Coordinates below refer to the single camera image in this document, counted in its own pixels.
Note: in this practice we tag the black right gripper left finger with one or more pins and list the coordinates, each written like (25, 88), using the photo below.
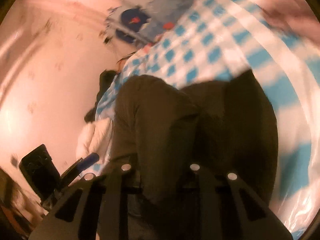
(92, 209)

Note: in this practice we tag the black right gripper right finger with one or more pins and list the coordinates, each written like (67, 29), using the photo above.
(230, 209)

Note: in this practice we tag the dark olive puffer jacket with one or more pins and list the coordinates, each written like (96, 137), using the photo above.
(225, 126)

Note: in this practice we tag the white folded puffer garment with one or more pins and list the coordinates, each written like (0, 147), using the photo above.
(96, 137)

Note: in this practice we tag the blue white checkered bed cover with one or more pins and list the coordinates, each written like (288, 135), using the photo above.
(219, 39)

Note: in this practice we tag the whale pattern curtain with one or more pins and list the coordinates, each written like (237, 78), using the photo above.
(139, 22)

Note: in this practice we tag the pink puffer jacket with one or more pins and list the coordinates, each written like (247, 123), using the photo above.
(293, 15)

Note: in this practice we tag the black garment by wall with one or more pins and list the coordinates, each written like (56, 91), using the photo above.
(105, 80)

